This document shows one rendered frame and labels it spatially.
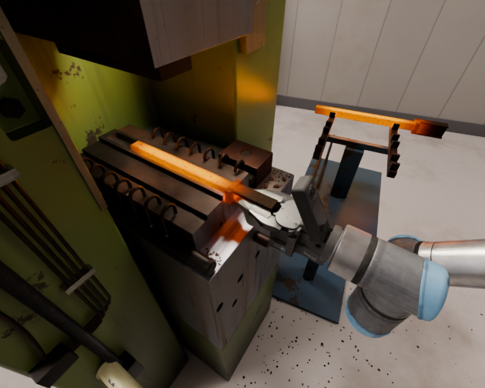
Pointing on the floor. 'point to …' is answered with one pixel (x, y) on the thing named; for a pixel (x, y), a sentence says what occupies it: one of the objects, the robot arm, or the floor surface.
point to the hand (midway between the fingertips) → (242, 194)
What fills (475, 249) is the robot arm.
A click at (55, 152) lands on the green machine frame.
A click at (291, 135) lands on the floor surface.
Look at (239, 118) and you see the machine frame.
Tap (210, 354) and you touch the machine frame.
